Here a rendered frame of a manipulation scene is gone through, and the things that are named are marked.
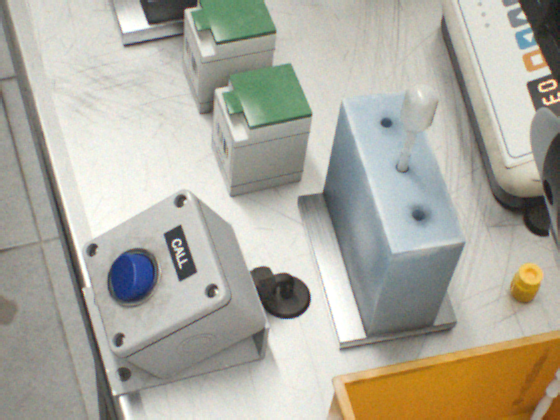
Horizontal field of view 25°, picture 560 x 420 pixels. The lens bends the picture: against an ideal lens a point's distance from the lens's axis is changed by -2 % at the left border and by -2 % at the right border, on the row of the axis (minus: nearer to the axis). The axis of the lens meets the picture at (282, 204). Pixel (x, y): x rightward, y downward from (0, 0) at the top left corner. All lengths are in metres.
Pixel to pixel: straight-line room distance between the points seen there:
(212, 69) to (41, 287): 1.01
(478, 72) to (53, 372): 1.00
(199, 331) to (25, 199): 1.18
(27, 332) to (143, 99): 0.94
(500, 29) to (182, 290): 0.29
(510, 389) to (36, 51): 0.38
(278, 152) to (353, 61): 0.12
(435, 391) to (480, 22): 0.28
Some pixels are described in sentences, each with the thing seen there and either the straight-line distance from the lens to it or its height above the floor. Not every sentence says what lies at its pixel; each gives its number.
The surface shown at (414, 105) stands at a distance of 0.61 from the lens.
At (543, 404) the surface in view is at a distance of 0.53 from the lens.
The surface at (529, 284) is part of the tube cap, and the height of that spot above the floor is 0.89.
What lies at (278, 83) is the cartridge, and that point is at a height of 0.94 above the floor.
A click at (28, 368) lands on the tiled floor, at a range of 1.69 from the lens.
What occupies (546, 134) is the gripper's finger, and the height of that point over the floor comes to 1.17.
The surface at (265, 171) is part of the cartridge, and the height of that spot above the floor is 0.89.
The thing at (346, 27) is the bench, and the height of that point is 0.88.
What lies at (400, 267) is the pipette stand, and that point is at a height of 0.96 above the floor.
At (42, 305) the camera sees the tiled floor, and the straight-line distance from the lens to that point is 1.73.
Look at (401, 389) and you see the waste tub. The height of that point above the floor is 0.95.
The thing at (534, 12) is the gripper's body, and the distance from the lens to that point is 0.40.
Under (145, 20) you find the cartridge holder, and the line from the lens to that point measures 0.83.
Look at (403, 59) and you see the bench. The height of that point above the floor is 0.87.
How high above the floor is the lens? 1.50
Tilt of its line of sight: 56 degrees down
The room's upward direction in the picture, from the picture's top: 9 degrees clockwise
